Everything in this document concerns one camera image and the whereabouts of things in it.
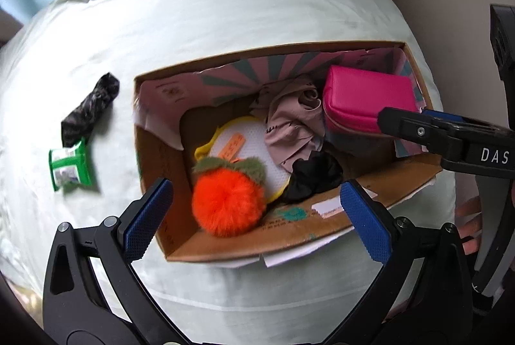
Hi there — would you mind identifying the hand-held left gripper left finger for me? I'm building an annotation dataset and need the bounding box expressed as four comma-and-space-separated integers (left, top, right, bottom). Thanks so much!
42, 177, 190, 345

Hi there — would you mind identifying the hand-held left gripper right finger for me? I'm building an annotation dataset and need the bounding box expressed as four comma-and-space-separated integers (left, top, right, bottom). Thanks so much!
326, 179, 473, 345

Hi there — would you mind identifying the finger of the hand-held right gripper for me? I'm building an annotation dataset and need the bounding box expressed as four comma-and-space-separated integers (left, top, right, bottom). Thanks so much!
378, 107, 464, 159
420, 109, 471, 125

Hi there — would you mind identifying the pink zip pouch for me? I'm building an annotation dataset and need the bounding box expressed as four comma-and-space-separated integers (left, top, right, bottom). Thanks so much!
322, 65, 421, 136

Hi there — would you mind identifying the black scrunchie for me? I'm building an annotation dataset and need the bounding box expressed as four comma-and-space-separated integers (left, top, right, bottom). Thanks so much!
282, 151, 344, 204

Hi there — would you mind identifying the orange fluffy pompom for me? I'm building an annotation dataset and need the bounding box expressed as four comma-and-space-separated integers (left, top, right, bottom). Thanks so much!
191, 156, 268, 239

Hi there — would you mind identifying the patterned cardboard box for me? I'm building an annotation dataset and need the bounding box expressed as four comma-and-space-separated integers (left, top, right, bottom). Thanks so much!
133, 41, 443, 269

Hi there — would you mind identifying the mauve cloth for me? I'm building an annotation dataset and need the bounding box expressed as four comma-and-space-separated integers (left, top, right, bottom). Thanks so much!
249, 75, 326, 174

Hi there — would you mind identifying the person's right hand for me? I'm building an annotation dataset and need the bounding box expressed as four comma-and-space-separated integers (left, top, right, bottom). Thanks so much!
454, 195, 482, 256

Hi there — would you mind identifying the green tissue packet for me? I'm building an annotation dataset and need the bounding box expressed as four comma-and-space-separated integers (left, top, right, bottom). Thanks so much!
48, 139, 95, 193

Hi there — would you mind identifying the dark patterned cloth roll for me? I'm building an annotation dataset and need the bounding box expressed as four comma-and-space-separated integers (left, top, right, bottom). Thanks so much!
60, 73, 120, 148

